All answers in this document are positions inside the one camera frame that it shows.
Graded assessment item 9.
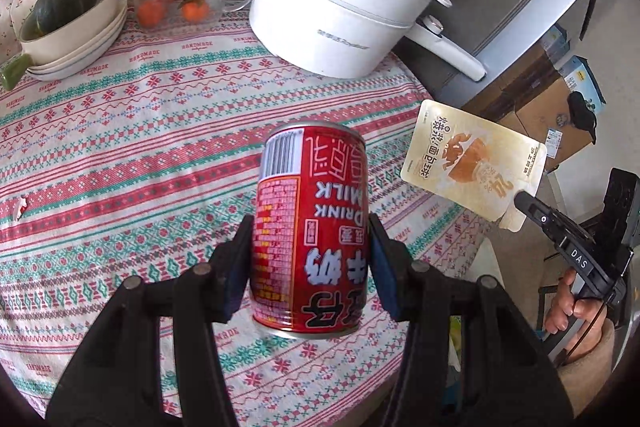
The cardboard box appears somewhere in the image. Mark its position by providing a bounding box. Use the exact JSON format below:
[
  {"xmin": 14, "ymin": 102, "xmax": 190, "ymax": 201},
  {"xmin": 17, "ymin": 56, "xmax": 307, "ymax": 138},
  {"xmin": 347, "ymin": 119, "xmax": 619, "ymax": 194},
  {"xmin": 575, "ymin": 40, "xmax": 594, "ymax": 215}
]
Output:
[{"xmin": 492, "ymin": 42, "xmax": 596, "ymax": 172}]

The small tangerine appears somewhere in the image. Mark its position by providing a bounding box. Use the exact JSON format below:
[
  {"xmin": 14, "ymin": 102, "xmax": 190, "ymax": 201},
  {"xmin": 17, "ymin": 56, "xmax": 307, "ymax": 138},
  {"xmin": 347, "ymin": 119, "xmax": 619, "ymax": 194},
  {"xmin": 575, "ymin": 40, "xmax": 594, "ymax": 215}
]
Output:
[
  {"xmin": 137, "ymin": 0, "xmax": 167, "ymax": 28},
  {"xmin": 180, "ymin": 0, "xmax": 210, "ymax": 24}
]

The patterned red and green tablecloth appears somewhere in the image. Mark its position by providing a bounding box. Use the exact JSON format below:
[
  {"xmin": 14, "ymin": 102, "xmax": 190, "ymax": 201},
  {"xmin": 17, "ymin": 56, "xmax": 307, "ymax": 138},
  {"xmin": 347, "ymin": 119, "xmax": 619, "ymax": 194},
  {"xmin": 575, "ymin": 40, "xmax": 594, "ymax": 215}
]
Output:
[{"xmin": 0, "ymin": 0, "xmax": 496, "ymax": 427}]

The light blue box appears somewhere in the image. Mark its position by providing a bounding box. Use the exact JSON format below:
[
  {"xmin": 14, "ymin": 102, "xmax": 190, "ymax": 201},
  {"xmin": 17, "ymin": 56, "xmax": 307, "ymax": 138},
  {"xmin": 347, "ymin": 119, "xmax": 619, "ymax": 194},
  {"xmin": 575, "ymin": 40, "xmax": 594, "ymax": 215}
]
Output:
[{"xmin": 560, "ymin": 56, "xmax": 607, "ymax": 110}]

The grey refrigerator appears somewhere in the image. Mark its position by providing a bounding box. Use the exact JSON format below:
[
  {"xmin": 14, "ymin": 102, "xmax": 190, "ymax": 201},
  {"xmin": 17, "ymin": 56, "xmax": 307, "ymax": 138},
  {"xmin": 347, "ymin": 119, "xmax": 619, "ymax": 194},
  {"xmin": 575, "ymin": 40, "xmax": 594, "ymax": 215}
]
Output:
[{"xmin": 390, "ymin": 0, "xmax": 616, "ymax": 108}]

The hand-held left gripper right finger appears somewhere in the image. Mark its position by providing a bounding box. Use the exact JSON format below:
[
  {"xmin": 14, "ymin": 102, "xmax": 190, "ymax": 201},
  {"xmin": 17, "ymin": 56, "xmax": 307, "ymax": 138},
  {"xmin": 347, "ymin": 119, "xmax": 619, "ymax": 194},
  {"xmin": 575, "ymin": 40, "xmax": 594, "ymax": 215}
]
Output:
[{"xmin": 367, "ymin": 213, "xmax": 576, "ymax": 427}]

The dark green squash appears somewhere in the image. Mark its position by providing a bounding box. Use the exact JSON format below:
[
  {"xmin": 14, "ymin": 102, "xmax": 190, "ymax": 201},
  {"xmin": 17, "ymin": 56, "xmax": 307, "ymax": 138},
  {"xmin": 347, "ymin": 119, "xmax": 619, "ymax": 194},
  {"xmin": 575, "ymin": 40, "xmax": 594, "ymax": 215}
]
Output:
[{"xmin": 22, "ymin": 0, "xmax": 100, "ymax": 38}]

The cream plate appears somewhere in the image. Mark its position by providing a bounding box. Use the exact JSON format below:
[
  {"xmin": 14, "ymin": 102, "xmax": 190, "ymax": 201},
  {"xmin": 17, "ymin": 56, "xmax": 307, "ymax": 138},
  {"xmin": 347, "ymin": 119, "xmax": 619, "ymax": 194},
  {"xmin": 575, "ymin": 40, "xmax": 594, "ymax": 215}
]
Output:
[{"xmin": 27, "ymin": 14, "xmax": 128, "ymax": 80}]

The small black object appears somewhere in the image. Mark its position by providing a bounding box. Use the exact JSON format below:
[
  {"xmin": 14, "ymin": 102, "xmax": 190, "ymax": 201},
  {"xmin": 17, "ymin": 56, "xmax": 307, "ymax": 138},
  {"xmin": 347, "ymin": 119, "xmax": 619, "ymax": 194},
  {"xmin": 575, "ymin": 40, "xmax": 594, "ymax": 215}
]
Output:
[{"xmin": 567, "ymin": 91, "xmax": 599, "ymax": 145}]

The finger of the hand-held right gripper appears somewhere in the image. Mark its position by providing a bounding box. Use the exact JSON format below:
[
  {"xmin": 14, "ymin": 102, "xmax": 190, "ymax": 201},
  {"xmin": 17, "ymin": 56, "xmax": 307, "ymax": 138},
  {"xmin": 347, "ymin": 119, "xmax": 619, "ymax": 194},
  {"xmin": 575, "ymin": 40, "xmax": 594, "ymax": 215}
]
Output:
[{"xmin": 514, "ymin": 190, "xmax": 600, "ymax": 275}]

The person's right hand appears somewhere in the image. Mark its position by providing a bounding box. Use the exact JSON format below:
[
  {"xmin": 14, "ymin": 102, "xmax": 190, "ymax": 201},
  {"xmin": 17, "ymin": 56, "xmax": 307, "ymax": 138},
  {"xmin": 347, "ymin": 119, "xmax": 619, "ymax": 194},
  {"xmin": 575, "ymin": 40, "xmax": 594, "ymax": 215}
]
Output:
[{"xmin": 544, "ymin": 267, "xmax": 608, "ymax": 350}]

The red drink can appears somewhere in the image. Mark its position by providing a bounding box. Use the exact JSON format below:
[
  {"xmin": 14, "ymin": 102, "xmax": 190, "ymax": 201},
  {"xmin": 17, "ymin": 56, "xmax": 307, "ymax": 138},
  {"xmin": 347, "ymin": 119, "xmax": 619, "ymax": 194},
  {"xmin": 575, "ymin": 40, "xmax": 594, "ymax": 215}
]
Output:
[{"xmin": 250, "ymin": 121, "xmax": 372, "ymax": 340}]

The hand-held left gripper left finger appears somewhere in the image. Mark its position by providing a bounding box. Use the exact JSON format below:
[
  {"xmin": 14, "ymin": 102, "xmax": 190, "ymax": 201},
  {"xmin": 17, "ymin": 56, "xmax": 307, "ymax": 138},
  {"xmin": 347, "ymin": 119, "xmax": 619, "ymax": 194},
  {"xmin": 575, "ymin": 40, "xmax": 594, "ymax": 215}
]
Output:
[{"xmin": 45, "ymin": 213, "xmax": 255, "ymax": 427}]

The cream snack packet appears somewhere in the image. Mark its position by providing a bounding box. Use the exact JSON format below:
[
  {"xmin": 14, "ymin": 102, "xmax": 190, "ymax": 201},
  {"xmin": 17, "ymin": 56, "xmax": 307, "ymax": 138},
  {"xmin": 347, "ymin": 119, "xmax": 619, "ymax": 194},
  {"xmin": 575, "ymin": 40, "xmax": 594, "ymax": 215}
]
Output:
[{"xmin": 400, "ymin": 99, "xmax": 549, "ymax": 233}]

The person's right forearm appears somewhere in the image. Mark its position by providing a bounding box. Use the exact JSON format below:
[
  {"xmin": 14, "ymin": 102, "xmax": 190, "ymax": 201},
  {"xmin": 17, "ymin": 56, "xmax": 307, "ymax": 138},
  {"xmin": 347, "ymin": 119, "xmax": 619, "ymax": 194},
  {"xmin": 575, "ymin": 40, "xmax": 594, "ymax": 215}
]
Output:
[{"xmin": 556, "ymin": 324, "xmax": 617, "ymax": 420}]

